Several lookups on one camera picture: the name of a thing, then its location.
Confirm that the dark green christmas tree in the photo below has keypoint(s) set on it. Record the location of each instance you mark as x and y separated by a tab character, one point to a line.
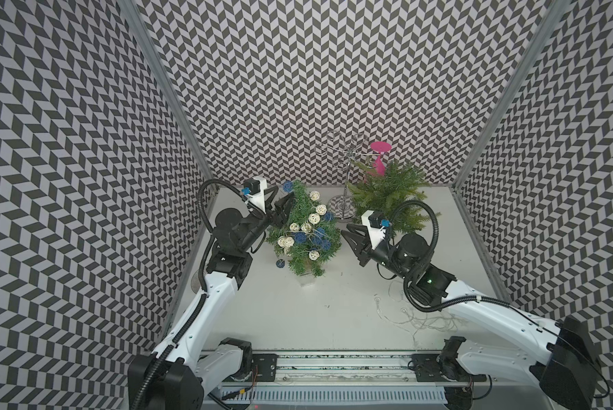
306	230

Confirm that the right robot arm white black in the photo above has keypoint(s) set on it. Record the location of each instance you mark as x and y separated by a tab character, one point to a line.
558	357

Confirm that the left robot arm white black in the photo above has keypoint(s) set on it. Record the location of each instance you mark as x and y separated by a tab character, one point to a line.
199	307

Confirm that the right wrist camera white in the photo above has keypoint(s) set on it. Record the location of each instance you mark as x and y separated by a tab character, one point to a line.
377	225

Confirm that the thin wire fairy light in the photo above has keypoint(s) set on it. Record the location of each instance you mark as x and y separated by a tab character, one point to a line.
417	324

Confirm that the pink hourglass ornament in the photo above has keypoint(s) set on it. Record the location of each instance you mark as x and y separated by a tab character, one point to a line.
380	148

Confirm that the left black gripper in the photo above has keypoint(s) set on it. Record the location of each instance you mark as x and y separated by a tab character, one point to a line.
277	215

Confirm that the light green fern tree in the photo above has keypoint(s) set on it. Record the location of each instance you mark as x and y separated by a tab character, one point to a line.
402	181

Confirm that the chrome jewelry stand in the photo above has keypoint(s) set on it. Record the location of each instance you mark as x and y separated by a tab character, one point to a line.
347	148

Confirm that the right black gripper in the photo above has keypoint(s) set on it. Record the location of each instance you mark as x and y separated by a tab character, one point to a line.
360	248

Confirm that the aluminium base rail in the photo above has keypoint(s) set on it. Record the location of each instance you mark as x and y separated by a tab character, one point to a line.
231	378

